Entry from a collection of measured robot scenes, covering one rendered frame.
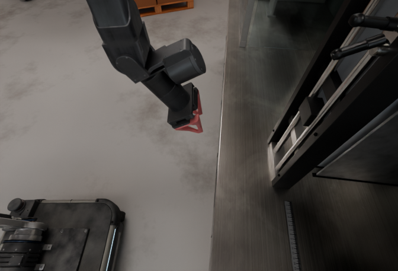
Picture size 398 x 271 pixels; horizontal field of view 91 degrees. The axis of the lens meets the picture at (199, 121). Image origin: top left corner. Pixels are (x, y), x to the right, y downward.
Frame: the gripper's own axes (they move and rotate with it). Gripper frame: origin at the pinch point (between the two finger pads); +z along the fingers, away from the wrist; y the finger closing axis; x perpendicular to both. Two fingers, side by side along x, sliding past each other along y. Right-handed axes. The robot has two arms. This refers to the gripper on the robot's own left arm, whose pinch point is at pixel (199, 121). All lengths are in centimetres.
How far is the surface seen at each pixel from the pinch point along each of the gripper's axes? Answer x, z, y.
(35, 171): 164, 28, 30
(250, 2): -22, 6, 57
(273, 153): -13.9, 22.1, -3.5
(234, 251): -0.1, 17.0, -28.4
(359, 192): -33, 35, -15
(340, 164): -29.5, 23.5, -10.0
